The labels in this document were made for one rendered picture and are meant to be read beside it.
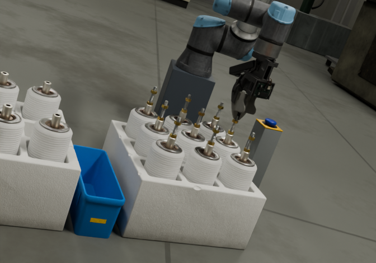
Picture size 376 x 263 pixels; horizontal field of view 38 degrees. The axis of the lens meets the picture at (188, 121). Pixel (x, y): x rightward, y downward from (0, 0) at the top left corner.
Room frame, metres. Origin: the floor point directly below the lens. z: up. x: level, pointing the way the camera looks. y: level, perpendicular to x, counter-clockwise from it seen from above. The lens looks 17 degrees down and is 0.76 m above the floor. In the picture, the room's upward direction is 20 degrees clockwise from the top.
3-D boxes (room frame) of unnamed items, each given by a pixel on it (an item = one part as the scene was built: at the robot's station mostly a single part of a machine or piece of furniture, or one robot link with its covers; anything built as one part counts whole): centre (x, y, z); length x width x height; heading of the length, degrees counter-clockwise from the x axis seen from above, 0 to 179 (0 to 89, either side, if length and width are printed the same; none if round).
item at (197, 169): (1.44, -0.08, 0.16); 0.10 x 0.10 x 0.18
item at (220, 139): (1.60, -0.13, 0.25); 0.08 x 0.08 x 0.01
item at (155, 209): (1.55, -0.03, 0.09); 0.39 x 0.39 x 0.18; 26
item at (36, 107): (1.46, 0.41, 0.16); 0.10 x 0.10 x 0.18
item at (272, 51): (1.59, -0.15, 0.56); 0.08 x 0.08 x 0.05
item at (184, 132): (1.55, -0.03, 0.25); 0.08 x 0.08 x 0.01
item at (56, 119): (1.25, 0.31, 0.26); 0.02 x 0.02 x 0.03
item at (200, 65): (2.21, 0.05, 0.35); 0.15 x 0.15 x 0.10
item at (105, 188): (1.37, 0.19, 0.06); 0.30 x 0.11 x 0.12; 25
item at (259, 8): (1.69, -0.12, 0.64); 0.11 x 0.11 x 0.08; 6
